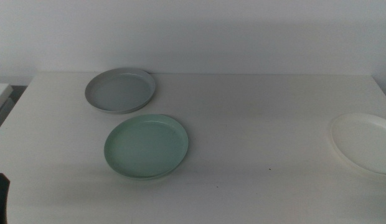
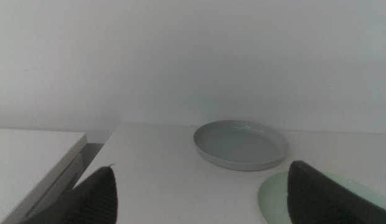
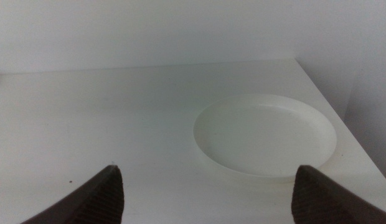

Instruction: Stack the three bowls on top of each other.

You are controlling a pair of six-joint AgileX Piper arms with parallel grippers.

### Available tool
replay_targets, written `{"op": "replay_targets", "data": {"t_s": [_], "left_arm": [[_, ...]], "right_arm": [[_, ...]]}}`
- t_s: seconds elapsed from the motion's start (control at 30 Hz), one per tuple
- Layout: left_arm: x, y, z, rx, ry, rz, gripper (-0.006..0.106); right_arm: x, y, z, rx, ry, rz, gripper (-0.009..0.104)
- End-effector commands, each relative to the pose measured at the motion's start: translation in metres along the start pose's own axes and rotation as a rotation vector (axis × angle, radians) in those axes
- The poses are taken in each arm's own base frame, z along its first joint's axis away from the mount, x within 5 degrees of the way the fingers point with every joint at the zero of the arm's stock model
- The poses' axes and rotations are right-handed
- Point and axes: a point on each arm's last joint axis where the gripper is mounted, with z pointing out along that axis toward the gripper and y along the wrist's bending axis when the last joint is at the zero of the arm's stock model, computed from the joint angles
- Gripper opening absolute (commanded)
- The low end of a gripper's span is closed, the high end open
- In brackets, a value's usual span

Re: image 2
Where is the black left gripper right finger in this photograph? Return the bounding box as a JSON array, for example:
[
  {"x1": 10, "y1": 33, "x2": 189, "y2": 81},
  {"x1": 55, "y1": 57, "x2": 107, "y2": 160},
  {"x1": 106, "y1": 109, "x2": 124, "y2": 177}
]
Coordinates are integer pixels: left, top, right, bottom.
[{"x1": 287, "y1": 160, "x2": 386, "y2": 224}]

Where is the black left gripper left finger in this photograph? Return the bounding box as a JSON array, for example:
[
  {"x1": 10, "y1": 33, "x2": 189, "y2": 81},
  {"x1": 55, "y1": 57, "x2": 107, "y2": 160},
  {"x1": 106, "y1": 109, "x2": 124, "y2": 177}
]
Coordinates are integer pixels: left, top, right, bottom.
[{"x1": 20, "y1": 164, "x2": 118, "y2": 224}]

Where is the grey shallow bowl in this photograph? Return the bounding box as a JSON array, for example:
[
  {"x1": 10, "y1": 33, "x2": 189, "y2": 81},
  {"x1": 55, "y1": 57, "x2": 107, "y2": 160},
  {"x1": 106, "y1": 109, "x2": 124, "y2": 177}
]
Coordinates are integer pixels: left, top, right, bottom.
[{"x1": 193, "y1": 119, "x2": 290, "y2": 172}]

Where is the mint green shallow bowl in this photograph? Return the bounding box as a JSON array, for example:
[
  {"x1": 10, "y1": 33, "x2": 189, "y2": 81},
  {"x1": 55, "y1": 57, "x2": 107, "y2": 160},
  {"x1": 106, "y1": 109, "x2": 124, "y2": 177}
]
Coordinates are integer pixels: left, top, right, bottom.
[{"x1": 257, "y1": 170, "x2": 386, "y2": 224}]

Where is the white side table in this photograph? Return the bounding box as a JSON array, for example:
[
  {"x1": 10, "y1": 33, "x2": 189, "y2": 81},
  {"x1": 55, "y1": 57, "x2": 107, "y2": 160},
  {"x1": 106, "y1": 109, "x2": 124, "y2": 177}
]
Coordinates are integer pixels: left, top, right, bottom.
[{"x1": 0, "y1": 128, "x2": 88, "y2": 224}]

